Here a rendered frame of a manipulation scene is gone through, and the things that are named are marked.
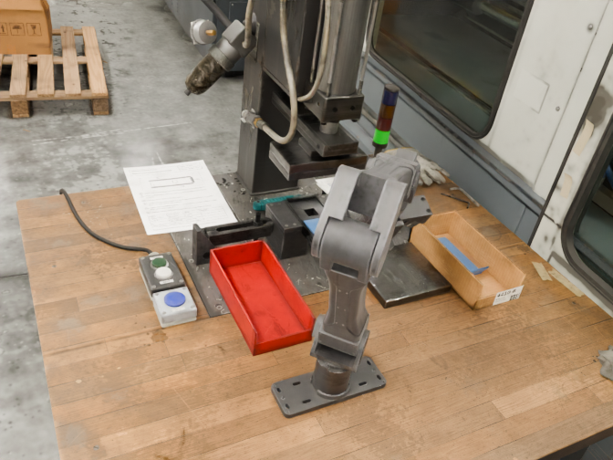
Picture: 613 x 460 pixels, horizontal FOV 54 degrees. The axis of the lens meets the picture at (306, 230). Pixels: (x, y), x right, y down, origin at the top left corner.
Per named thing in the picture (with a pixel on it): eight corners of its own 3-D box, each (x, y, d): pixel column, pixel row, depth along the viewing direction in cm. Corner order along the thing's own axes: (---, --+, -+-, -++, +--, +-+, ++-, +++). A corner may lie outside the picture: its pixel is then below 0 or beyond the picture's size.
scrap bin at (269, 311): (253, 356, 109) (254, 333, 106) (209, 271, 126) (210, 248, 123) (311, 340, 114) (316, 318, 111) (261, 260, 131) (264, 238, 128)
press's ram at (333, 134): (288, 195, 121) (306, 52, 104) (242, 136, 140) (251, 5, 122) (364, 183, 129) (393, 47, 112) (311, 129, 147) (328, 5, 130)
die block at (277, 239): (280, 260, 132) (284, 233, 128) (263, 234, 139) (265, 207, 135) (358, 244, 141) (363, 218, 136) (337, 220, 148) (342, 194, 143)
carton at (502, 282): (472, 313, 127) (483, 286, 123) (407, 244, 145) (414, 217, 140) (517, 300, 133) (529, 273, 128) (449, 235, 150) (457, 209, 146)
